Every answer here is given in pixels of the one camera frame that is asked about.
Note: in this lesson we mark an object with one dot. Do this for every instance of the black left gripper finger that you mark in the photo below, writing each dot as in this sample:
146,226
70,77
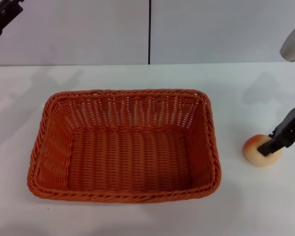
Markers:
3,17

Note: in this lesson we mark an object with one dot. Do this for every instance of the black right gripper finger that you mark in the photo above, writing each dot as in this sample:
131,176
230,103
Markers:
282,137

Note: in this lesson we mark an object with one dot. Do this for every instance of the peach-coloured round fruit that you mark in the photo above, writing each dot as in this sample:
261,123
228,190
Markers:
254,152

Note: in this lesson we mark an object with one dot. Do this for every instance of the orange woven plastic basket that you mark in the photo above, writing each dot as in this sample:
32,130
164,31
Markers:
127,152

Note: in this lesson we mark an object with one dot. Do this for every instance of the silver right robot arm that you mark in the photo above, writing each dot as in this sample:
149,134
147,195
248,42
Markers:
293,45

